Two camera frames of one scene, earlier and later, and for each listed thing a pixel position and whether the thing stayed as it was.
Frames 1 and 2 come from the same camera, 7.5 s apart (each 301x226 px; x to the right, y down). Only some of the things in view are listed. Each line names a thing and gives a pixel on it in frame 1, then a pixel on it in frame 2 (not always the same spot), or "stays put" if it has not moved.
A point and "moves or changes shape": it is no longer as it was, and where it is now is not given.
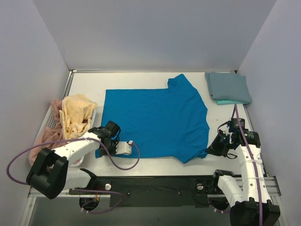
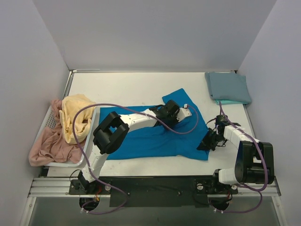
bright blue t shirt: x=163 y=123 moves or changes shape
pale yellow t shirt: x=75 y=114 stays put
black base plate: x=142 y=191 stays put
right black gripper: x=216 y=146 -> x=210 y=138
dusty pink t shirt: x=49 y=134 stays put
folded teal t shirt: x=228 y=101 stays put
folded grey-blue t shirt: x=227 y=85 stays put
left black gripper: x=105 y=149 -> x=170 y=117
